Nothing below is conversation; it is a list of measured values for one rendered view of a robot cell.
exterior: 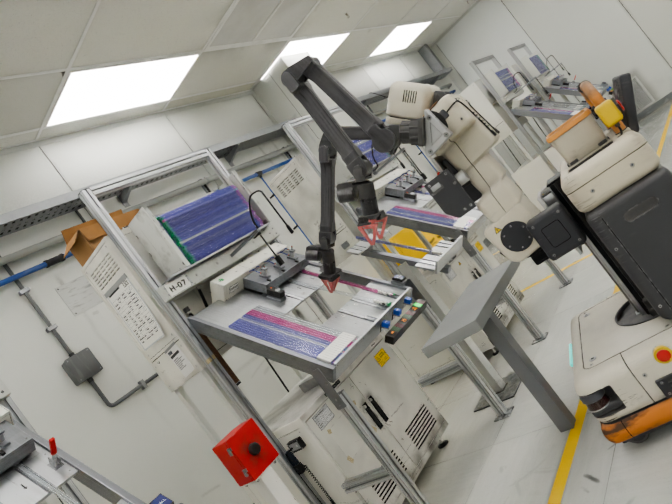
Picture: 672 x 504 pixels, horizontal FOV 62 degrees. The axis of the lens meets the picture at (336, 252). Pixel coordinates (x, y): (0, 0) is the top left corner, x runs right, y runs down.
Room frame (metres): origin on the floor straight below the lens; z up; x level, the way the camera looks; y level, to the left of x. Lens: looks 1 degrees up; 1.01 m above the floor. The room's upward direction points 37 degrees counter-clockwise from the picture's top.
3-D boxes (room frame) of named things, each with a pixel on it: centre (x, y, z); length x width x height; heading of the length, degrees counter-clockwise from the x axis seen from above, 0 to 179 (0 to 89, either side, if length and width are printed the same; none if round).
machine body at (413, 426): (2.71, 0.54, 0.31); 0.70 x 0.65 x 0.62; 141
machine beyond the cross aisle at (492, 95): (6.59, -2.62, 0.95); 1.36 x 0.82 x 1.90; 51
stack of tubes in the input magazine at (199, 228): (2.68, 0.41, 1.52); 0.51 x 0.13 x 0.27; 141
